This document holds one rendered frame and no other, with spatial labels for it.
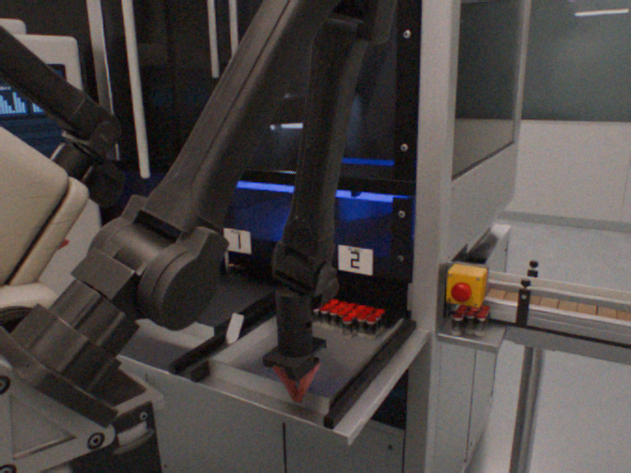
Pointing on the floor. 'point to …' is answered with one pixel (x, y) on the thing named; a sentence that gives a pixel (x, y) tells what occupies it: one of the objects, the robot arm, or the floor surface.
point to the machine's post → (431, 221)
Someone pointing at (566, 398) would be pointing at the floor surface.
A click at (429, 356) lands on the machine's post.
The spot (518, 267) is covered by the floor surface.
